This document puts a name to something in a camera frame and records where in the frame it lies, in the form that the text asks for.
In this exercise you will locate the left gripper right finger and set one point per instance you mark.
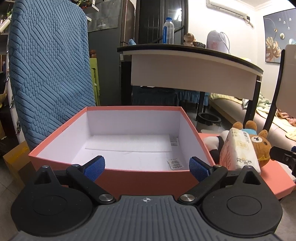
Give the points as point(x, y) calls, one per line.
point(209, 179)

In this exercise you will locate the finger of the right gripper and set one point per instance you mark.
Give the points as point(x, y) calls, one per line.
point(283, 156)

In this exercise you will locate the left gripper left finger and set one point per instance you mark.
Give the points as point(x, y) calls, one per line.
point(82, 178)

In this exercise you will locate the brown teddy bear plush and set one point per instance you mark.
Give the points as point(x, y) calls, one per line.
point(259, 140)

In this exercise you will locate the black white panda plush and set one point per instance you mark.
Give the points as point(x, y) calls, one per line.
point(214, 145)

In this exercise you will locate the pink box lid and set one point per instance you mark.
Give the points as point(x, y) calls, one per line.
point(277, 179)

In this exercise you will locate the beige sofa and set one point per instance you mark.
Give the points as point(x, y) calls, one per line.
point(282, 130)

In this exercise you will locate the white silica gel packet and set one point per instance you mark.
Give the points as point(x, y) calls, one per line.
point(175, 164)
point(174, 141)

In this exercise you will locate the tissue pack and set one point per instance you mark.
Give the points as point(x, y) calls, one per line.
point(238, 151)

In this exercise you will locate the black round bin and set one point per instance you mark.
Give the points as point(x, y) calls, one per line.
point(207, 121)

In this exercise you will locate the pink cardboard box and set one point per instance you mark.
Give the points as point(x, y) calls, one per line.
point(135, 143)

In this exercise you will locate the yellow cardboard box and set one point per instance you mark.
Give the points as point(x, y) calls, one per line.
point(18, 162)

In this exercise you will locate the blue quilted chair cover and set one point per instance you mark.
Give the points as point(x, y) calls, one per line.
point(49, 66)

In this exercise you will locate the white black dining table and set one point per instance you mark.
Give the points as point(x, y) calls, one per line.
point(193, 68)

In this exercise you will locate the green stacked stools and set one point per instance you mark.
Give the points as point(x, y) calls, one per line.
point(95, 80)

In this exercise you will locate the dark woven basket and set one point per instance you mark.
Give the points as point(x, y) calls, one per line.
point(199, 44)

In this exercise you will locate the white humidifier appliance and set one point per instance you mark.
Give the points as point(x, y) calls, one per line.
point(218, 41)

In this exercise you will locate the small brown figurine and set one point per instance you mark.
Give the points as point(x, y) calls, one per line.
point(188, 39)

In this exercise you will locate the blue cloth on table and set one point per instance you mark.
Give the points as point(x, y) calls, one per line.
point(131, 42)

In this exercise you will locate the grey cabinet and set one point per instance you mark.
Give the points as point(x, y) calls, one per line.
point(111, 26)

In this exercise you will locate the plastic water bottle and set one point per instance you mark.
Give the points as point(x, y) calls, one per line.
point(168, 31)

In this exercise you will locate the white air conditioner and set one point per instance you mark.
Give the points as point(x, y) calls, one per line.
point(228, 10)

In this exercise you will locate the blue wall painting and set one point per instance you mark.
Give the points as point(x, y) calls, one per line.
point(279, 31)

